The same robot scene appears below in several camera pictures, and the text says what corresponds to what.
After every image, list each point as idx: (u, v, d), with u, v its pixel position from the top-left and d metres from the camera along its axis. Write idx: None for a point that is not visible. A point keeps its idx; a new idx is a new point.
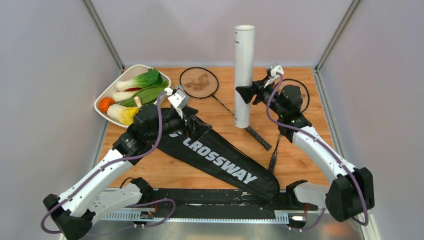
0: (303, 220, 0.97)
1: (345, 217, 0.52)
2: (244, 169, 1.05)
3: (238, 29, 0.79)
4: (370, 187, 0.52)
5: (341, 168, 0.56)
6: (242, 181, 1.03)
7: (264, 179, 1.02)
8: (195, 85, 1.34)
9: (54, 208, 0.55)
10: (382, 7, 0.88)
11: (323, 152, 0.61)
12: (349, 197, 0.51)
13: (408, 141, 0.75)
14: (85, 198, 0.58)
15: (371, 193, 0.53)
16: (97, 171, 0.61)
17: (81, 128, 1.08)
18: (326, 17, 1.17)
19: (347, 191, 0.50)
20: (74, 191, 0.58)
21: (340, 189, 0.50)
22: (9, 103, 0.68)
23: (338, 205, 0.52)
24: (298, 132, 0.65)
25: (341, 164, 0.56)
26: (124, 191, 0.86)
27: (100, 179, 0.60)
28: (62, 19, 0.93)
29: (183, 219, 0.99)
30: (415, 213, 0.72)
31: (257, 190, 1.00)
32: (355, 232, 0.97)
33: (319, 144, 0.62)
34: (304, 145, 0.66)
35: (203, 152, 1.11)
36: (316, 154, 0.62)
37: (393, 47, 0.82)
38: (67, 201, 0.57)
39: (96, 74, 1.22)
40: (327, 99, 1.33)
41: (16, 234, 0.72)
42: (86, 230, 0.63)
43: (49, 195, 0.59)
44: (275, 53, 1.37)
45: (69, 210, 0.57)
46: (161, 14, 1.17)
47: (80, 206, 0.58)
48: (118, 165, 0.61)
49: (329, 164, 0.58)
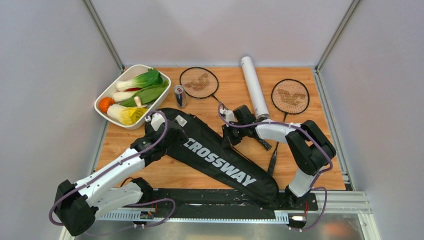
0: (303, 220, 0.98)
1: (313, 166, 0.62)
2: (244, 171, 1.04)
3: (242, 61, 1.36)
4: (319, 134, 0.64)
5: (291, 128, 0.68)
6: (241, 183, 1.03)
7: (264, 181, 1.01)
8: (195, 85, 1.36)
9: (71, 191, 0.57)
10: (382, 7, 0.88)
11: (278, 126, 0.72)
12: (305, 146, 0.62)
13: (408, 142, 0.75)
14: (102, 187, 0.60)
15: (323, 138, 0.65)
16: (115, 164, 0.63)
17: (82, 127, 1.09)
18: (326, 17, 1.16)
19: (300, 141, 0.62)
20: (94, 178, 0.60)
21: (293, 140, 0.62)
22: (9, 104, 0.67)
23: (302, 156, 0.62)
24: (258, 125, 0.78)
25: (289, 126, 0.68)
26: (125, 190, 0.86)
27: (117, 173, 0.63)
28: (62, 20, 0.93)
29: (183, 219, 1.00)
30: (414, 213, 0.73)
31: (256, 193, 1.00)
32: (355, 233, 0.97)
33: (273, 124, 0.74)
34: (265, 132, 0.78)
35: (203, 154, 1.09)
36: (273, 131, 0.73)
37: (393, 48, 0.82)
38: (84, 187, 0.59)
39: (96, 74, 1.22)
40: (327, 99, 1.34)
41: (16, 234, 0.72)
42: (88, 225, 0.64)
43: (67, 180, 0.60)
44: (275, 54, 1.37)
45: (86, 196, 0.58)
46: (160, 15, 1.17)
47: (95, 195, 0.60)
48: (135, 161, 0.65)
49: (284, 131, 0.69)
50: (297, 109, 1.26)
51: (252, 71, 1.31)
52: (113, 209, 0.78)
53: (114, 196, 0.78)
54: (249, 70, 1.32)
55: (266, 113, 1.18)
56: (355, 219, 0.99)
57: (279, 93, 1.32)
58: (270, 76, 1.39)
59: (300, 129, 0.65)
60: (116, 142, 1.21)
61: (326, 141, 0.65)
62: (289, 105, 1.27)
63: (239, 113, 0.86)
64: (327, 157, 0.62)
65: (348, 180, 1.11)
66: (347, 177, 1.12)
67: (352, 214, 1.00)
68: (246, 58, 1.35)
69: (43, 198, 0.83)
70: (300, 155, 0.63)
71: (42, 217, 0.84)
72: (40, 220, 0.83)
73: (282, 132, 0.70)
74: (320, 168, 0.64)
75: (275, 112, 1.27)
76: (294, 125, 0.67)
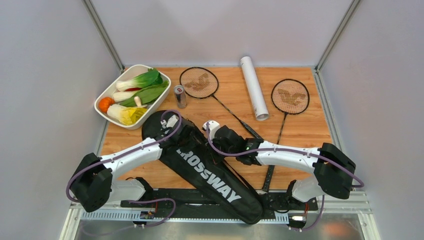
0: (303, 220, 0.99)
1: (345, 190, 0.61)
2: (230, 186, 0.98)
3: (242, 61, 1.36)
4: (341, 157, 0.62)
5: (310, 156, 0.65)
6: (225, 199, 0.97)
7: (250, 199, 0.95)
8: (195, 85, 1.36)
9: (96, 163, 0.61)
10: (382, 7, 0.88)
11: (289, 153, 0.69)
12: (336, 176, 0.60)
13: (407, 142, 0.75)
14: (124, 164, 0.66)
15: (345, 158, 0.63)
16: (137, 147, 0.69)
17: (82, 127, 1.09)
18: (326, 18, 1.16)
19: (329, 173, 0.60)
20: (118, 155, 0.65)
21: (324, 174, 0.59)
22: (9, 104, 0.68)
23: (335, 186, 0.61)
24: (258, 154, 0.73)
25: (307, 155, 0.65)
26: (131, 183, 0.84)
27: (139, 155, 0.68)
28: (62, 21, 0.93)
29: (182, 219, 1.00)
30: (415, 214, 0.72)
31: (239, 210, 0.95)
32: (355, 233, 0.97)
33: (280, 151, 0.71)
34: (269, 160, 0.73)
35: (193, 162, 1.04)
36: (285, 160, 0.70)
37: (393, 48, 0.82)
38: (109, 162, 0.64)
39: (96, 74, 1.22)
40: (327, 99, 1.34)
41: (16, 233, 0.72)
42: (101, 204, 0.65)
43: (92, 153, 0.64)
44: (275, 54, 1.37)
45: (110, 169, 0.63)
46: (160, 14, 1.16)
47: (116, 171, 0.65)
48: (155, 148, 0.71)
49: (301, 161, 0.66)
50: (297, 109, 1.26)
51: (249, 72, 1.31)
52: (117, 199, 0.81)
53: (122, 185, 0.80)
54: (249, 71, 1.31)
55: (266, 113, 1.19)
56: (355, 219, 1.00)
57: (279, 93, 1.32)
58: (270, 76, 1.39)
59: (323, 158, 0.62)
60: (116, 142, 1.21)
61: (348, 160, 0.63)
62: (289, 105, 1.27)
63: (227, 140, 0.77)
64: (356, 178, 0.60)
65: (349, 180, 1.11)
66: None
67: (352, 214, 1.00)
68: (245, 59, 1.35)
69: (43, 198, 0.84)
70: (332, 186, 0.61)
71: (42, 217, 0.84)
72: (40, 220, 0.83)
73: (299, 162, 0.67)
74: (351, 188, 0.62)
75: (275, 112, 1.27)
76: (313, 154, 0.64)
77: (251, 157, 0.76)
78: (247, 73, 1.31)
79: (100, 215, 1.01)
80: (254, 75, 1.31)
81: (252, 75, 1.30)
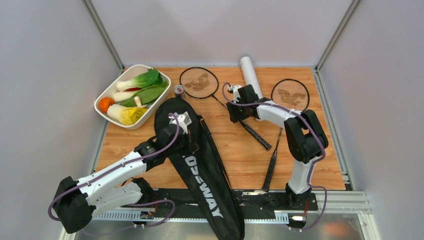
0: (303, 220, 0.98)
1: (303, 153, 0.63)
2: (217, 200, 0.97)
3: (242, 61, 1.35)
4: (318, 125, 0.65)
5: (291, 114, 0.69)
6: (210, 212, 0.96)
7: (229, 220, 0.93)
8: (195, 85, 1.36)
9: (73, 188, 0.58)
10: (382, 7, 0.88)
11: (278, 110, 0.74)
12: (301, 135, 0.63)
13: (408, 142, 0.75)
14: (102, 187, 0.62)
15: (321, 129, 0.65)
16: (118, 166, 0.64)
17: (82, 128, 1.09)
18: (327, 18, 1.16)
19: (296, 129, 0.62)
20: (95, 178, 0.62)
21: (290, 127, 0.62)
22: (9, 103, 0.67)
23: (294, 143, 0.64)
24: (260, 105, 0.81)
25: (290, 112, 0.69)
26: (124, 190, 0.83)
27: (119, 175, 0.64)
28: (62, 20, 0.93)
29: (183, 218, 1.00)
30: (416, 214, 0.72)
31: (216, 228, 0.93)
32: (356, 233, 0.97)
33: (275, 107, 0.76)
34: (266, 113, 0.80)
35: (191, 162, 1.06)
36: (274, 114, 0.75)
37: (393, 47, 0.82)
38: (85, 185, 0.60)
39: (96, 74, 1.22)
40: (327, 99, 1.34)
41: (16, 233, 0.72)
42: (85, 224, 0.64)
43: (69, 177, 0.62)
44: (275, 53, 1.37)
45: (86, 194, 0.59)
46: (160, 14, 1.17)
47: (94, 194, 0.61)
48: (137, 165, 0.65)
49: (283, 115, 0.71)
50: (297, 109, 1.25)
51: (250, 72, 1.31)
52: (110, 209, 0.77)
53: (112, 195, 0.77)
54: (249, 71, 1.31)
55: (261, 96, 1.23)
56: (355, 219, 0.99)
57: (279, 93, 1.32)
58: (270, 76, 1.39)
59: (299, 117, 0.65)
60: (116, 142, 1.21)
61: (322, 132, 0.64)
62: (289, 104, 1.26)
63: (242, 91, 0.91)
64: (319, 148, 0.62)
65: (348, 180, 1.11)
66: (347, 177, 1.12)
67: (352, 214, 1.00)
68: (245, 59, 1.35)
69: (40, 200, 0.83)
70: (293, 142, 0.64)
71: (42, 218, 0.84)
72: (40, 221, 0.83)
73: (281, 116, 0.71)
74: (310, 156, 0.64)
75: None
76: (295, 112, 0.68)
77: (254, 108, 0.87)
78: (247, 74, 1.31)
79: (100, 215, 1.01)
80: (254, 75, 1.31)
81: (251, 77, 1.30)
